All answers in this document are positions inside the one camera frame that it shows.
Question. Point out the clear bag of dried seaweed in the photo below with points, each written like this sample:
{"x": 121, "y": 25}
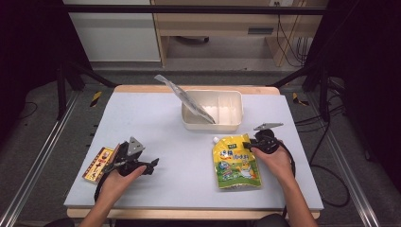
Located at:
{"x": 189, "y": 101}

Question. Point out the white cabinet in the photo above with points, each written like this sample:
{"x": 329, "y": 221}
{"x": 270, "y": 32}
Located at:
{"x": 116, "y": 34}

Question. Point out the aluminium floor rail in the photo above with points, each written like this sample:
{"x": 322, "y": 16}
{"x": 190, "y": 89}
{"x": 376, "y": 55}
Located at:
{"x": 343, "y": 157}
{"x": 41, "y": 151}

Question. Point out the yellow spout pouch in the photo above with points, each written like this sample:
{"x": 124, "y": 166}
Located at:
{"x": 236, "y": 165}

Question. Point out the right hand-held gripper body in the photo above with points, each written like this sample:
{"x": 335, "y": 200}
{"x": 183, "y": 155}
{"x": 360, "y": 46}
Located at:
{"x": 266, "y": 140}

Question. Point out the person's left hand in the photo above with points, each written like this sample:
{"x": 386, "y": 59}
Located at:
{"x": 118, "y": 186}

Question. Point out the yellow black floor tape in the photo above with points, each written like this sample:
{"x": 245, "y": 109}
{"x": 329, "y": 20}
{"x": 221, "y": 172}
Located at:
{"x": 298, "y": 100}
{"x": 95, "y": 98}

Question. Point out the black horizontal bar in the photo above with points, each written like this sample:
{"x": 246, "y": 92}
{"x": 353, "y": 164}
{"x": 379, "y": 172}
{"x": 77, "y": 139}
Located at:
{"x": 189, "y": 9}

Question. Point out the black curtain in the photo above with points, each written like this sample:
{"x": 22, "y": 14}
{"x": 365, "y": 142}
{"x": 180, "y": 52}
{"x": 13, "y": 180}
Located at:
{"x": 365, "y": 63}
{"x": 28, "y": 47}

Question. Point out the white divided plastic container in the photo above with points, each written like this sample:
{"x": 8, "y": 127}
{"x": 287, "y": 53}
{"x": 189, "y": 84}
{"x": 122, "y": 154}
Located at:
{"x": 227, "y": 110}

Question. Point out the yellow brown snack packet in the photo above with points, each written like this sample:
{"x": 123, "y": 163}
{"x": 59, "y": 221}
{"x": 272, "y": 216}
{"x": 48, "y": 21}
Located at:
{"x": 97, "y": 165}

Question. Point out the wooden table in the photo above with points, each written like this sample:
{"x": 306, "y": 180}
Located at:
{"x": 195, "y": 88}

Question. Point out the person's dark clothing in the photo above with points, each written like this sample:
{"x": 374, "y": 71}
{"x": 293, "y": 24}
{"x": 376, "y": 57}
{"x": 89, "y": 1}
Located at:
{"x": 189, "y": 223}

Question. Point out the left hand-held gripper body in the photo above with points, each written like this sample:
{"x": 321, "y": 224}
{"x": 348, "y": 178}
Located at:
{"x": 129, "y": 157}

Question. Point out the person's right hand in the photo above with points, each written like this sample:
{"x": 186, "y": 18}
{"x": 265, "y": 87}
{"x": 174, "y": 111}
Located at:
{"x": 275, "y": 164}

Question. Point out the wooden desk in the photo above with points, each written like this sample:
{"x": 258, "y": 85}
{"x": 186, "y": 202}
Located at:
{"x": 214, "y": 23}

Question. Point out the pale blue table mat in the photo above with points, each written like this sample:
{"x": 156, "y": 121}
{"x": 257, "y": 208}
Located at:
{"x": 176, "y": 151}

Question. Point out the black metal stand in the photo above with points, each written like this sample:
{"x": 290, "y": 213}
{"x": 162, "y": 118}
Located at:
{"x": 63, "y": 94}
{"x": 323, "y": 94}

